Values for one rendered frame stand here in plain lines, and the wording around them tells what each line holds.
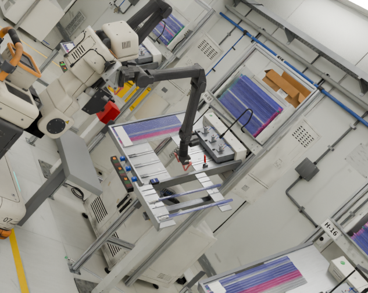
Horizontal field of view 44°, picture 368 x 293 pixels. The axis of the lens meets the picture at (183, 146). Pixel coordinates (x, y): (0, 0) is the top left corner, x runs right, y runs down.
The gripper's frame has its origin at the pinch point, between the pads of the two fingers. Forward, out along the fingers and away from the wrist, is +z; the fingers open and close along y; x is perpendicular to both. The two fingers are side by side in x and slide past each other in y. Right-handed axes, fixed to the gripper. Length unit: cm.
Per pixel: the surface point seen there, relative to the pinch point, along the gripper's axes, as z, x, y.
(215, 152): -4.7, -24.0, -0.3
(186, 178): 2.9, 1.7, -9.9
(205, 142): -4.7, -22.9, 11.9
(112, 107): 6, 18, 90
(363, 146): 51, -195, 18
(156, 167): 1.3, 16.0, 5.4
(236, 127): -10, -48, 13
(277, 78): -21, -103, 46
